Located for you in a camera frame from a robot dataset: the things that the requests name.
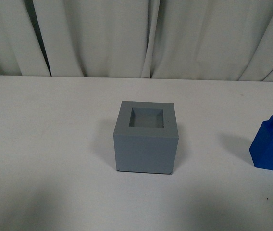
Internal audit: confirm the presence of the gray cube base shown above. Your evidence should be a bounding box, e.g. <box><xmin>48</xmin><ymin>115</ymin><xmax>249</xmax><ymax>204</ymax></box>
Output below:
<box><xmin>113</xmin><ymin>101</ymin><xmax>179</xmax><ymax>174</ymax></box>

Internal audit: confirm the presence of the white curtain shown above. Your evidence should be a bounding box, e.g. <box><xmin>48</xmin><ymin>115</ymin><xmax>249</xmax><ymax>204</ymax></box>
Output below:
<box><xmin>0</xmin><ymin>0</ymin><xmax>273</xmax><ymax>81</ymax></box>

